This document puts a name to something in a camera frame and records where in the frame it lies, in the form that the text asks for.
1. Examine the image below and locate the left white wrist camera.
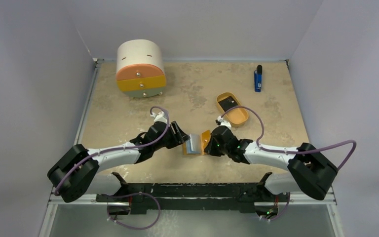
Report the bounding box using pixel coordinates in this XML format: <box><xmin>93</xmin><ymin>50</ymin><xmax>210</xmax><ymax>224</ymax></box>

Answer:
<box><xmin>151</xmin><ymin>111</ymin><xmax>169</xmax><ymax>124</ymax></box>

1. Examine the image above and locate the tan oval tray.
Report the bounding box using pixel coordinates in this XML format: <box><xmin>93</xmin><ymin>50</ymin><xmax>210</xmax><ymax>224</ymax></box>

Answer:
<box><xmin>216</xmin><ymin>92</ymin><xmax>249</xmax><ymax>127</ymax></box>

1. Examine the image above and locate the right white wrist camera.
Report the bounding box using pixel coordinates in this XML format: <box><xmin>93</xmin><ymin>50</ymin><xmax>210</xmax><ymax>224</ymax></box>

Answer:
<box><xmin>215</xmin><ymin>117</ymin><xmax>232</xmax><ymax>129</ymax></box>

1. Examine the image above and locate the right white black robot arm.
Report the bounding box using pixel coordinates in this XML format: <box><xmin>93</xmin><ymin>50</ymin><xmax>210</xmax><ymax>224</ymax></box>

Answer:
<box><xmin>204</xmin><ymin>126</ymin><xmax>338</xmax><ymax>201</ymax></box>

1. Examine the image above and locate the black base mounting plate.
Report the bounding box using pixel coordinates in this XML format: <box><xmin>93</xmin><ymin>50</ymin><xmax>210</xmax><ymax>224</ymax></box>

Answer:
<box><xmin>96</xmin><ymin>179</ymin><xmax>289</xmax><ymax>215</ymax></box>

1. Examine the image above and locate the orange leather card holder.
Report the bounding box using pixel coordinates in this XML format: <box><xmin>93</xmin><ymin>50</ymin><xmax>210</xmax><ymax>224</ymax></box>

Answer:
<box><xmin>183</xmin><ymin>130</ymin><xmax>211</xmax><ymax>156</ymax></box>

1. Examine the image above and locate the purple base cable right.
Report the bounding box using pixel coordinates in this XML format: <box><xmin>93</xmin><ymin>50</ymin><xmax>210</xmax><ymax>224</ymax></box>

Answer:
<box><xmin>260</xmin><ymin>193</ymin><xmax>291</xmax><ymax>223</ymax></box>

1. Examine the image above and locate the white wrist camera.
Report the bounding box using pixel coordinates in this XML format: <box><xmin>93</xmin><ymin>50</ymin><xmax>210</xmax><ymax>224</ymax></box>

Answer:
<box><xmin>215</xmin><ymin>117</ymin><xmax>232</xmax><ymax>129</ymax></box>
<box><xmin>151</xmin><ymin>111</ymin><xmax>169</xmax><ymax>124</ymax></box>

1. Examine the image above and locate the round mini drawer cabinet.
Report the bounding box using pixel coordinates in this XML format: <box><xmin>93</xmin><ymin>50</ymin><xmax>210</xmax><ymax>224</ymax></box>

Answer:
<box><xmin>115</xmin><ymin>39</ymin><xmax>166</xmax><ymax>98</ymax></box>

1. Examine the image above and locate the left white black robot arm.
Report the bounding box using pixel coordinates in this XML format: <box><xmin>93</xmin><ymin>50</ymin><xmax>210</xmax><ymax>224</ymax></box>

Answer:
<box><xmin>47</xmin><ymin>121</ymin><xmax>190</xmax><ymax>202</ymax></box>

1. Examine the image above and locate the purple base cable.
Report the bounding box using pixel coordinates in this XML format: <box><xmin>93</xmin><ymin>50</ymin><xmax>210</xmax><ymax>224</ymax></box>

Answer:
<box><xmin>106</xmin><ymin>192</ymin><xmax>161</xmax><ymax>231</ymax></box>
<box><xmin>260</xmin><ymin>193</ymin><xmax>291</xmax><ymax>223</ymax></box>

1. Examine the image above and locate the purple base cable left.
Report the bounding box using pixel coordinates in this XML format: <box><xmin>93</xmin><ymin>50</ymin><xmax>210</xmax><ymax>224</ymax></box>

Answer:
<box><xmin>106</xmin><ymin>192</ymin><xmax>161</xmax><ymax>231</ymax></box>

